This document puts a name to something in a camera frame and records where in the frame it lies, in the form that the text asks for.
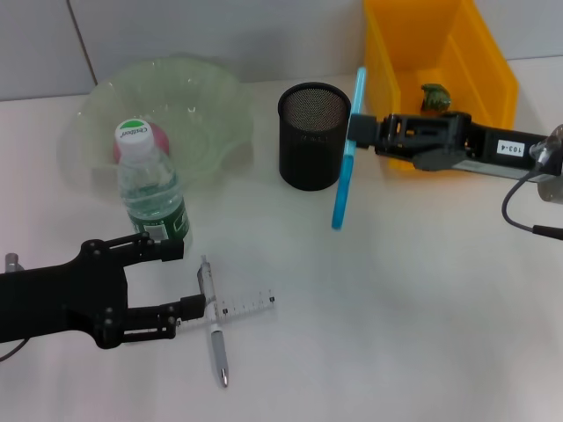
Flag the blue scissors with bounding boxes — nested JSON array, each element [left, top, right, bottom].
[[330, 66, 368, 232]]

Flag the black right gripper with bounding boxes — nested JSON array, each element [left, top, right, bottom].
[[347, 112, 547, 180]]

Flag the black mesh pen holder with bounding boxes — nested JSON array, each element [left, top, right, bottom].
[[277, 82, 353, 193]]

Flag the yellow plastic bin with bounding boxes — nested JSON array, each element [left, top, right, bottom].
[[362, 0, 520, 173]]

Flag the green glass fruit bowl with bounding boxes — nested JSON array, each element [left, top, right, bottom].
[[59, 55, 256, 194]]

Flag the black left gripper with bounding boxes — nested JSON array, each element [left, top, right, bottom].
[[0, 232, 208, 351]]

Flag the clear green-label water bottle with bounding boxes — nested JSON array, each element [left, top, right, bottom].
[[113, 117, 194, 254]]

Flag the silver ballpoint pen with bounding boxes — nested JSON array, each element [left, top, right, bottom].
[[196, 255, 230, 389]]

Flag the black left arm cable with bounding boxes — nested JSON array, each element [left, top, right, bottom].
[[0, 338, 28, 362]]

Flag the pink peach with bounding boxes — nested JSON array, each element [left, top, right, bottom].
[[112, 122, 172, 164]]

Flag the transparent plastic ruler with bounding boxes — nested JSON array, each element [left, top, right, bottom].
[[179, 287, 278, 329]]

